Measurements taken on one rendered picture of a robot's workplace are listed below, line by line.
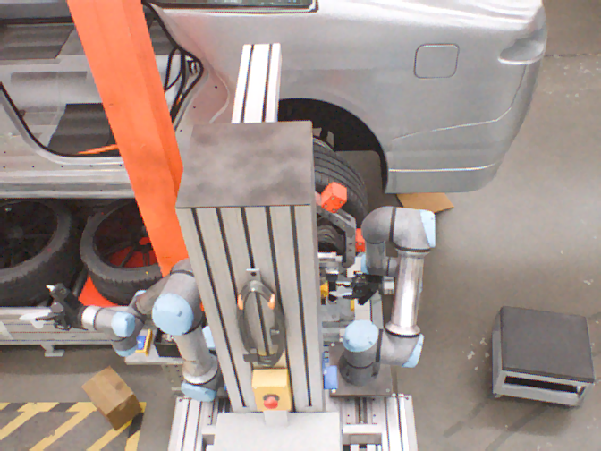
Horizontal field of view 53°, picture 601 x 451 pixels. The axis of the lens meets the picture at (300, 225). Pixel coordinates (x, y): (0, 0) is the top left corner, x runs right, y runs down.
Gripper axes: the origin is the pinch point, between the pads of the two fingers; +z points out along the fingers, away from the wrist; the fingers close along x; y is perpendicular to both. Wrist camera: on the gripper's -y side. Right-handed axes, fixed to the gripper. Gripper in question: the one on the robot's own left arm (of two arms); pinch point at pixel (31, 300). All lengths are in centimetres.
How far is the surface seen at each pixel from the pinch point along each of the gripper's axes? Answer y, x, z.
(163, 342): 64, 42, -15
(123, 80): -59, 45, -22
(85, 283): 86, 84, 55
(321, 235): 11, 68, -80
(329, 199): 0, 77, -81
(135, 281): 64, 74, 15
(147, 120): -44, 48, -26
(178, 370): 87, 45, -17
